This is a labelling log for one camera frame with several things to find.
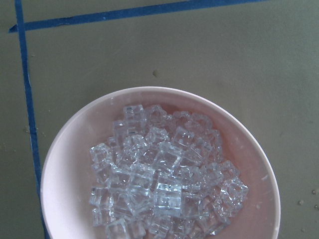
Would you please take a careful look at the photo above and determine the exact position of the pink bowl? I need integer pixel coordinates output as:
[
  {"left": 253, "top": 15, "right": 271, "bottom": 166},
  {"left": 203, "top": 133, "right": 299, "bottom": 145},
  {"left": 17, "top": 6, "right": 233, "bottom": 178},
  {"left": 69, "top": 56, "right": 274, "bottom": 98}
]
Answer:
[{"left": 41, "top": 87, "right": 281, "bottom": 239}]

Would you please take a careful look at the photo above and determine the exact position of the clear ice cube pile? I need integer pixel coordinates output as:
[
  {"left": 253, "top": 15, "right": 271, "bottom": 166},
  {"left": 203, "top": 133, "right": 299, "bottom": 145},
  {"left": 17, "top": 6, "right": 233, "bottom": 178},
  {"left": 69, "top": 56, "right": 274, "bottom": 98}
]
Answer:
[{"left": 89, "top": 105, "right": 249, "bottom": 239}]

